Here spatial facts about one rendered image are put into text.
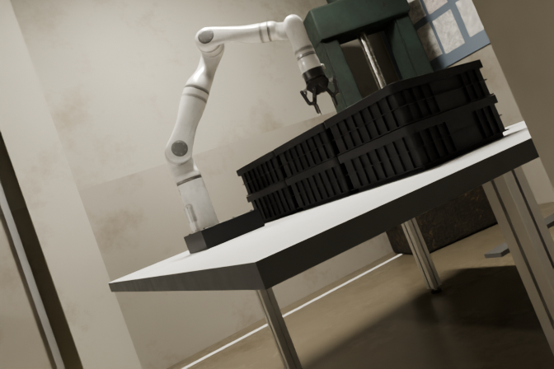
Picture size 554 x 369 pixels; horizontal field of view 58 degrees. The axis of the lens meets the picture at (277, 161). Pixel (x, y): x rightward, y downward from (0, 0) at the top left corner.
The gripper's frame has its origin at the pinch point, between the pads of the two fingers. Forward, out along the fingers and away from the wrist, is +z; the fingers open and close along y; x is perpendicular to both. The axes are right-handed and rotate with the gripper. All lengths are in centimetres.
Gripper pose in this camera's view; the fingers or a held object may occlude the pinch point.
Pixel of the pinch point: (326, 107)
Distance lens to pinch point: 178.3
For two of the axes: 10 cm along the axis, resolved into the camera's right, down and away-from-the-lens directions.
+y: 9.1, -3.7, -1.8
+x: 1.9, 0.0, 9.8
